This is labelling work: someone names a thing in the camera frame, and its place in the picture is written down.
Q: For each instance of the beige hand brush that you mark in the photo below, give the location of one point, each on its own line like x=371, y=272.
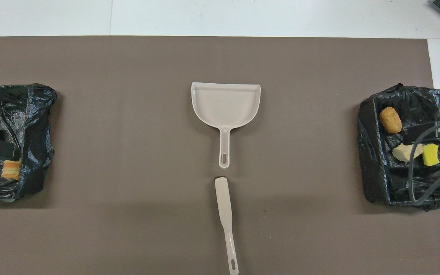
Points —
x=224, y=202

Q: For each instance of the beige plastic dustpan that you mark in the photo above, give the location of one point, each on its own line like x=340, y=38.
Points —
x=225, y=103

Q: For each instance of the brown cracked bread roll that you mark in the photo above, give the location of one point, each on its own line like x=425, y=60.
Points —
x=390, y=120

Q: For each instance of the beige angular foam chunk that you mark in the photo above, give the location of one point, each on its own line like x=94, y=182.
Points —
x=400, y=152

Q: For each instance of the black bag lined bin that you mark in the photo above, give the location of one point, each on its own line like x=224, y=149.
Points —
x=33, y=114
x=372, y=160

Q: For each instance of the plain yellow sponge piece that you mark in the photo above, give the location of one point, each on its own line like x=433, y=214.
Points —
x=431, y=156

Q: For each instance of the brown table mat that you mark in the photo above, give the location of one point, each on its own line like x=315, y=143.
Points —
x=281, y=95

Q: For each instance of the pale yellow foam lump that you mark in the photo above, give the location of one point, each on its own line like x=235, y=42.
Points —
x=11, y=170

